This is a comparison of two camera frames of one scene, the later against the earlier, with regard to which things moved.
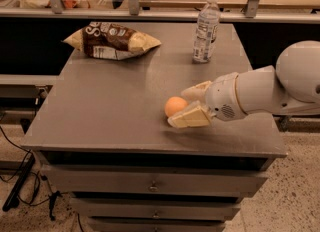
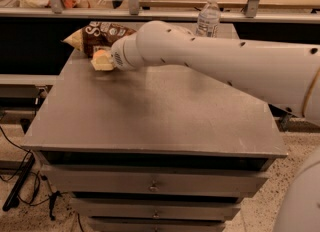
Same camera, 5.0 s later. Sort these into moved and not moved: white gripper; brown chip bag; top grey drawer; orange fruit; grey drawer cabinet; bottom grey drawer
Moved: white gripper; orange fruit
Not moved: brown chip bag; top grey drawer; grey drawer cabinet; bottom grey drawer
